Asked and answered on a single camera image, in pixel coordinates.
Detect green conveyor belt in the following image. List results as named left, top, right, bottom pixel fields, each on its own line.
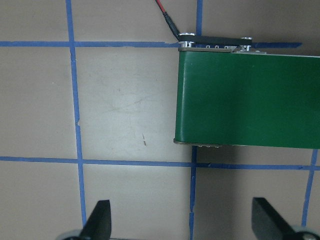
left=174, top=33, right=320, bottom=149

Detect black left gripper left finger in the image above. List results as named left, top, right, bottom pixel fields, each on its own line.
left=79, top=200, right=112, bottom=240

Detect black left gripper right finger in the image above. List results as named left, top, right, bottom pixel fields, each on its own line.
left=251, top=197, right=297, bottom=240

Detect red black wire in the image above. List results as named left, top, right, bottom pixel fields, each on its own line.
left=154, top=0, right=181, bottom=41

